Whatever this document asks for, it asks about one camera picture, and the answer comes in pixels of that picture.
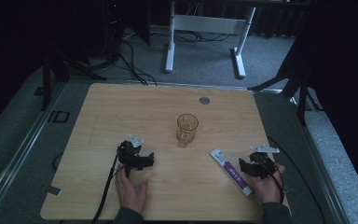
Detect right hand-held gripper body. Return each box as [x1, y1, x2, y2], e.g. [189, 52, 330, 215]
[249, 143, 281, 180]

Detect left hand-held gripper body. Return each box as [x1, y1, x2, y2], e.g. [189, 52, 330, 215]
[117, 133, 145, 179]

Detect white and purple toothpaste tube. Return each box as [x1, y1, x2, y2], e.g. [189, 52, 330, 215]
[209, 147, 254, 198]

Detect amber glass cup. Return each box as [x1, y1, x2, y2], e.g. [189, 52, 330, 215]
[175, 113, 200, 148]

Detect person's right hand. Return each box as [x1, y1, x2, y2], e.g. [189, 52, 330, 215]
[249, 162, 287, 205]

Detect person's left hand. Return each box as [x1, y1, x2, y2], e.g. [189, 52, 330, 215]
[115, 164, 149, 215]

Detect black tripod stand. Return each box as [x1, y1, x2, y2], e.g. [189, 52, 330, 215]
[247, 59, 325, 127]
[40, 43, 108, 112]

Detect grey tape piece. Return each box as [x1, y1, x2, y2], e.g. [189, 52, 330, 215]
[45, 185, 62, 197]

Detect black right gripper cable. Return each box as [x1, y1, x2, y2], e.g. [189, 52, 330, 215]
[255, 157, 285, 204]

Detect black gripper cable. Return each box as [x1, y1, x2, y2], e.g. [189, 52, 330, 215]
[90, 147, 126, 224]
[255, 157, 285, 204]

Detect black cable beside table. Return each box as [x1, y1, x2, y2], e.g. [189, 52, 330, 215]
[266, 135, 326, 224]

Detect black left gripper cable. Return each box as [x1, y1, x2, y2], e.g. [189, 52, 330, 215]
[90, 147, 126, 224]

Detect black floor cables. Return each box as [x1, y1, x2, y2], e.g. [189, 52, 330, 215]
[117, 31, 231, 87]

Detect white desk frame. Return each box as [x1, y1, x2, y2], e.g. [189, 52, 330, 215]
[164, 0, 257, 79]

